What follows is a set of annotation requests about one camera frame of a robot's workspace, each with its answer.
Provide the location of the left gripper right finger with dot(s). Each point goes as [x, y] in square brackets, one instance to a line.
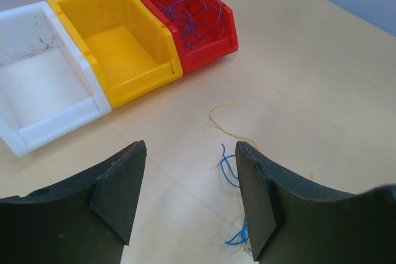
[291, 219]

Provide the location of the yellow plastic bin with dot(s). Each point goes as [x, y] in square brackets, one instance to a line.
[131, 51]

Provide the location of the white plastic bin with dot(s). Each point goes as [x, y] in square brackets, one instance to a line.
[48, 88]

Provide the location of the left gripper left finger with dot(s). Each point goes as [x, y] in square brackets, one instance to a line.
[86, 218]

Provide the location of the red plastic bin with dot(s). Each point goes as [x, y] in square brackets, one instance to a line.
[203, 30]

